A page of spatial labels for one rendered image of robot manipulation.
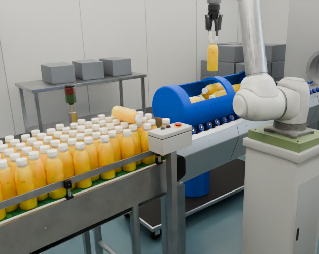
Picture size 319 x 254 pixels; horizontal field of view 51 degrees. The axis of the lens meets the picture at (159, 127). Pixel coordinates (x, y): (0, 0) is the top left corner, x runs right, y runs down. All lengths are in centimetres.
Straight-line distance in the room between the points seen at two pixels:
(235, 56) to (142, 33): 158
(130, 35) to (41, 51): 149
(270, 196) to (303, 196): 15
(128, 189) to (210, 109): 74
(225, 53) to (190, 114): 384
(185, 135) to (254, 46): 52
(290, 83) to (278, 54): 410
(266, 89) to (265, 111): 10
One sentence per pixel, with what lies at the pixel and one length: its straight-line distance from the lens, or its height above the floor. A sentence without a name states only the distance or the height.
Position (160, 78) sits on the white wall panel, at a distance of 611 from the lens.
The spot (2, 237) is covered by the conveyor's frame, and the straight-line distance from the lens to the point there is 143.
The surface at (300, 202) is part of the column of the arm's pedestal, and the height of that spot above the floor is 73.
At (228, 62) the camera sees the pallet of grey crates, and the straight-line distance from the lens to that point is 568.
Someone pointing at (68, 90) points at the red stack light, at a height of 124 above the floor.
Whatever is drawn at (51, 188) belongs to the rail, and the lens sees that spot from 144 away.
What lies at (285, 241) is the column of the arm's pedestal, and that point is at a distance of 188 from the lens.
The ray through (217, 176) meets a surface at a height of 15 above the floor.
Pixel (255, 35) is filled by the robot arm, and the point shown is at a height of 152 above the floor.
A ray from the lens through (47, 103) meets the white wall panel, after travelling 517.
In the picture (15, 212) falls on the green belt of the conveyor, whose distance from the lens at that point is 146.
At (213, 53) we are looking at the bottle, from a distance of 232.
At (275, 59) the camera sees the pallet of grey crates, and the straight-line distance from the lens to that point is 575.
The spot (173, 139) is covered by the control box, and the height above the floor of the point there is 106.
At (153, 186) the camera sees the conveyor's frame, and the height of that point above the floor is 79.
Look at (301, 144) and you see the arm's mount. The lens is 166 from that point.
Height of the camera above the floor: 159
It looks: 17 degrees down
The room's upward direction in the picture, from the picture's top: 2 degrees counter-clockwise
